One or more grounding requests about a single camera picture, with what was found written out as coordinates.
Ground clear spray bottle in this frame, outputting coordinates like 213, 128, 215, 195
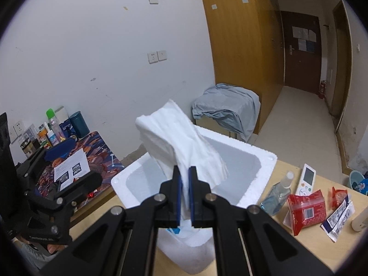
259, 171, 294, 216

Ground wooden wardrobe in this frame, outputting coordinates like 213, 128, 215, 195
203, 0, 285, 134

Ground person's hand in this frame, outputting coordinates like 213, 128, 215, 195
16, 236, 66, 256

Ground white foam box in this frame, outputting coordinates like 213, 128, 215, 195
110, 123, 278, 276

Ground left wall socket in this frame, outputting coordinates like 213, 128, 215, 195
13, 120, 25, 137

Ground blue white wipes packet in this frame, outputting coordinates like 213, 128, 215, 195
321, 194, 355, 242

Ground white lotion pump bottle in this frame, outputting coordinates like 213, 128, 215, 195
351, 213, 367, 232

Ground small red snack packet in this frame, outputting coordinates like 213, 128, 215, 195
331, 187, 348, 210

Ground dark brown entrance door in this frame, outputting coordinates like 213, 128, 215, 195
281, 11, 322, 94

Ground grey-blue draped cloth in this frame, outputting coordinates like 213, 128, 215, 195
192, 83, 261, 141

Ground green cap spray bottle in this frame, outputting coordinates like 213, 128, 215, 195
46, 108, 66, 142

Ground double wall socket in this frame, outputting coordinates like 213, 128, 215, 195
147, 50, 168, 64

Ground red fire extinguisher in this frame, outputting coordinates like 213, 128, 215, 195
318, 80, 326, 99

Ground colourful patterned tablecloth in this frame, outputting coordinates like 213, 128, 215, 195
36, 132, 125, 208

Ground dark teal canister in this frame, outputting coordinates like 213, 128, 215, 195
69, 111, 90, 138

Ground white tissue cloth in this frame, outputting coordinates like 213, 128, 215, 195
135, 100, 230, 219

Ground white printed paper sheet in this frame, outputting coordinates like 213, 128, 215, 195
54, 148, 90, 191

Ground small wooden cabinet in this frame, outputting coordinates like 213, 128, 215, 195
195, 115, 243, 141

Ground teal plastic basin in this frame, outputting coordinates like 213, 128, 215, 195
348, 170, 368, 195

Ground white blue tube bottle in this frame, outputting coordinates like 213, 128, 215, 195
44, 122, 59, 146

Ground blue box package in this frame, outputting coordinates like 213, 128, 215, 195
59, 119, 78, 141

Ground red tissue packet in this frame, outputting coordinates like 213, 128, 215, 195
285, 190, 327, 236

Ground papers on door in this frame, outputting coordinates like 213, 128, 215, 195
292, 26, 317, 53

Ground white remote control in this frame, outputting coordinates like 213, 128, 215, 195
295, 163, 316, 196

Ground side doorway wooden frame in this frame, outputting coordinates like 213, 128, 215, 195
331, 0, 352, 133

